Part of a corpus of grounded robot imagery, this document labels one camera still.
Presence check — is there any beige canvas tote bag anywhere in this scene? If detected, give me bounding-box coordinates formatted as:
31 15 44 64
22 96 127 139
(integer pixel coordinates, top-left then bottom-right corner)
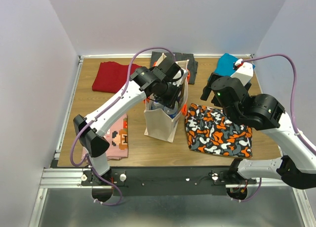
144 60 190 143

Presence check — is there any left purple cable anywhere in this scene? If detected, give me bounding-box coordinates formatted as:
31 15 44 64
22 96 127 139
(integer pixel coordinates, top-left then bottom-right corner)
70 47 176 167

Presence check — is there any orange camouflage folded garment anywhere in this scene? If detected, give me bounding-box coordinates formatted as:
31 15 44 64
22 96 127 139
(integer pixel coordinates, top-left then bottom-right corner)
185 103 253 158

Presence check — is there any folded dark grey garment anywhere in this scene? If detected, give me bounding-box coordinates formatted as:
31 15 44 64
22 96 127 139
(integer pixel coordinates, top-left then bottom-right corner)
150 51 198 84

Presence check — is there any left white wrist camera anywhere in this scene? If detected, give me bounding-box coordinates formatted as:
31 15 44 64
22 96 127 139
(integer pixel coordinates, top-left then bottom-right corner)
171 68 186 86

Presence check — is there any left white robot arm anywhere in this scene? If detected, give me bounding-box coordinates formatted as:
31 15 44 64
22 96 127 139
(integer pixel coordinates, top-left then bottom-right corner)
73 57 188 185

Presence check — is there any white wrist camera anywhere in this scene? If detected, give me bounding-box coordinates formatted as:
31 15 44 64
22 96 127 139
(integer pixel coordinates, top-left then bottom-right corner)
171 68 186 86
231 59 254 86

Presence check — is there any folded red shirt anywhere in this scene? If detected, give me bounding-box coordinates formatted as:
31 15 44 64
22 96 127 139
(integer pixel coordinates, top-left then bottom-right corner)
92 62 129 93

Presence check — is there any blue cap bottle front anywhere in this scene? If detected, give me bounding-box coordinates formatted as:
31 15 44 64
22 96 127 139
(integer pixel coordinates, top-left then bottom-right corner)
163 101 180 119

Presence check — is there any blue cap water bottle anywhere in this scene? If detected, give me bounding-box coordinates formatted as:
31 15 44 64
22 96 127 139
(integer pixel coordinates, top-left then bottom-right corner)
151 101 164 110

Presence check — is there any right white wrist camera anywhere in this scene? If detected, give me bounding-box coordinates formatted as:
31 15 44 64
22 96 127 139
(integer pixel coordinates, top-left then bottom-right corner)
231 59 254 86

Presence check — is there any folded pink graphic shirt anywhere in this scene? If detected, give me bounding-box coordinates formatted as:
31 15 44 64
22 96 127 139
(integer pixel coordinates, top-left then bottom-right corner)
81 113 130 161

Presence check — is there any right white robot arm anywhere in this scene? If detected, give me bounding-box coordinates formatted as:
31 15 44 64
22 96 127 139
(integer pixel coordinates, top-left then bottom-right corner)
201 73 316 189

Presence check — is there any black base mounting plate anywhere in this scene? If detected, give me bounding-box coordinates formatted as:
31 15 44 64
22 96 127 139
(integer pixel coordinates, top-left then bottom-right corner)
81 165 257 197

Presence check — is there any aluminium table frame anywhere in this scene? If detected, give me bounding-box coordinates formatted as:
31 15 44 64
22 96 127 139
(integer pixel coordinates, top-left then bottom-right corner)
30 58 314 227

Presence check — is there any folded teal shirt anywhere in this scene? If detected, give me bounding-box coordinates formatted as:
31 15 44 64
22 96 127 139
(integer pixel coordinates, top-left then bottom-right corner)
207 53 256 84

